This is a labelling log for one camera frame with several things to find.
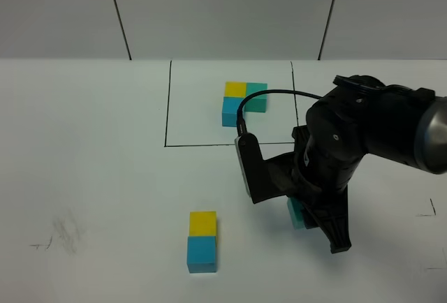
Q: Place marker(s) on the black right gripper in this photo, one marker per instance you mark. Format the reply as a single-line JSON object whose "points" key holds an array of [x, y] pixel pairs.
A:
{"points": [[315, 173]]}

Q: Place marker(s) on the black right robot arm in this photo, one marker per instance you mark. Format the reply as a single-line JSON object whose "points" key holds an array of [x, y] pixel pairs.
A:
{"points": [[360, 116]]}

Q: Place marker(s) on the template green block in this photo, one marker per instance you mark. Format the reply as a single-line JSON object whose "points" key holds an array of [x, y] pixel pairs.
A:
{"points": [[258, 103]]}

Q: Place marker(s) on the template blue block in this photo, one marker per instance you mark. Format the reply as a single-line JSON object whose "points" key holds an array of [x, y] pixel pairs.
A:
{"points": [[229, 111]]}

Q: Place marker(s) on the template yellow block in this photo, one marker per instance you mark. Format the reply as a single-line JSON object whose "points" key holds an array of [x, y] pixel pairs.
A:
{"points": [[235, 89]]}

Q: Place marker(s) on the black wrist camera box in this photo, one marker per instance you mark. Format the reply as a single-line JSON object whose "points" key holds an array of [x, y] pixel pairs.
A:
{"points": [[249, 167]]}

